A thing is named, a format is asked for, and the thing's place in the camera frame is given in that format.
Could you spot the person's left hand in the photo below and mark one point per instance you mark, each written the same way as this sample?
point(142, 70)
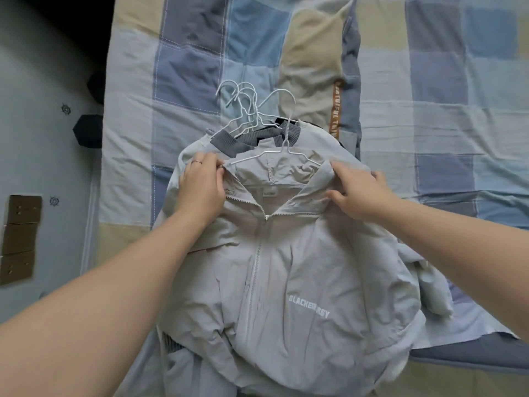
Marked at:
point(200, 190)

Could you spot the person's right hand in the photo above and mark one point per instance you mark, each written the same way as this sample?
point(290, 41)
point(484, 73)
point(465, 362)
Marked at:
point(365, 196)

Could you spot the person's right thumb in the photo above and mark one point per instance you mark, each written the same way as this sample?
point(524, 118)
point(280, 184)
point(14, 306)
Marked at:
point(337, 197)

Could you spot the person's left fingers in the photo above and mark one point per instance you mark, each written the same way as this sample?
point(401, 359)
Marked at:
point(208, 160)

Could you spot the light grey zip jacket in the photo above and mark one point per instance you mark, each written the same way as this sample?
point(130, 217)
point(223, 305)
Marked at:
point(289, 264)

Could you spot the person's left forearm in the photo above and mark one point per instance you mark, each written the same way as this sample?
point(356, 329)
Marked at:
point(103, 301)

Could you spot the person's right forearm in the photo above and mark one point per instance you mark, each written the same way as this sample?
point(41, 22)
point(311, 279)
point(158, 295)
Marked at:
point(458, 243)

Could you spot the grey jacket with ribbed collar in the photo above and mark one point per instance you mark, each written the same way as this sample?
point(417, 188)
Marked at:
point(231, 145)

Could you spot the black garment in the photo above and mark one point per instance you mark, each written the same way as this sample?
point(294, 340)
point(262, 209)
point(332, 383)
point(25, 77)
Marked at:
point(268, 119)

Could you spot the blue patchwork quilt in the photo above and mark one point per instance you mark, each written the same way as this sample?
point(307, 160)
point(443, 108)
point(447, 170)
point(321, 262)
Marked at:
point(434, 99)

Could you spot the checked pillow with orange label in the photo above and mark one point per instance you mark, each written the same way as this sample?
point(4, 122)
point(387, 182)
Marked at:
point(314, 49)

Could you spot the grey-blue bed sheet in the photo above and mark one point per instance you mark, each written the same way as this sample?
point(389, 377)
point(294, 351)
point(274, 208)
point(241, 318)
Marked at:
point(475, 355)

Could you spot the black hexagonal wall pad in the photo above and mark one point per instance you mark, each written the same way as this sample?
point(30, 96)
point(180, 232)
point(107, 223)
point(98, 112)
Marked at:
point(97, 87)
point(88, 131)

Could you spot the small dark wall sticker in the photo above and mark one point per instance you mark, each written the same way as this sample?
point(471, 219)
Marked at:
point(54, 200)

